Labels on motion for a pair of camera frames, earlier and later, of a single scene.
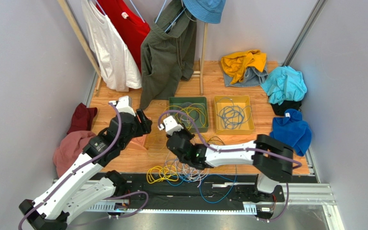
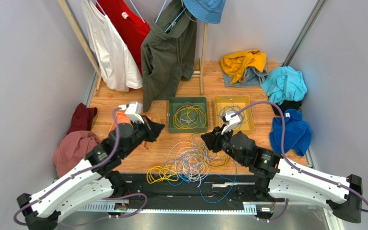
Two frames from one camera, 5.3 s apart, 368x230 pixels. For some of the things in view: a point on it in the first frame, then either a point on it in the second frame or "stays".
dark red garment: (82, 119) stays
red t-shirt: (128, 23) stays
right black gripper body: (176, 140) → (217, 139)
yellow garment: (236, 65) stays
